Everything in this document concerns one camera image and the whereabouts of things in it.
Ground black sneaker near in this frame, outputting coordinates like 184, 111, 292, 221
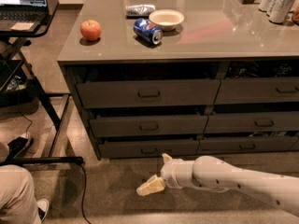
37, 199, 50, 221

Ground black sneaker far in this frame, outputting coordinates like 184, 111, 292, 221
8, 132, 32, 158

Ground grey drawer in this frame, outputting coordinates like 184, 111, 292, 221
205, 111, 299, 133
90, 115, 207, 137
77, 79, 220, 108
98, 139, 199, 159
215, 77, 299, 105
197, 136, 298, 154

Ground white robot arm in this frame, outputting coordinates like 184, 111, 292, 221
136, 153, 299, 217

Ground white can front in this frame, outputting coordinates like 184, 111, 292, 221
269, 0, 295, 23

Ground person leg beige trousers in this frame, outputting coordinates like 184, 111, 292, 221
0, 144, 41, 224

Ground open laptop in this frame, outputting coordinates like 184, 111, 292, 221
0, 0, 49, 33

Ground black cable on floor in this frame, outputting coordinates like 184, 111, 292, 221
78, 162, 93, 224

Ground black sneaker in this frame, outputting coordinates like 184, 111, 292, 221
37, 199, 50, 221
8, 132, 32, 158

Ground white bowl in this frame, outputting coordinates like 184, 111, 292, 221
149, 9, 184, 31

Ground grey counter cabinet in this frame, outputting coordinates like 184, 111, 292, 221
58, 0, 299, 158

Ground red apple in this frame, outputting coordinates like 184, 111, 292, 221
80, 20, 102, 41

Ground blue pepsi can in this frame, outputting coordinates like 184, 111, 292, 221
133, 18, 163, 45

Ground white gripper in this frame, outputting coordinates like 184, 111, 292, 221
136, 153, 196, 196

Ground brown item counter edge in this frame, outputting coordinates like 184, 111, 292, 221
292, 5, 299, 25

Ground black laptop stand cart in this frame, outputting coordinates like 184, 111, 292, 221
0, 0, 84, 166

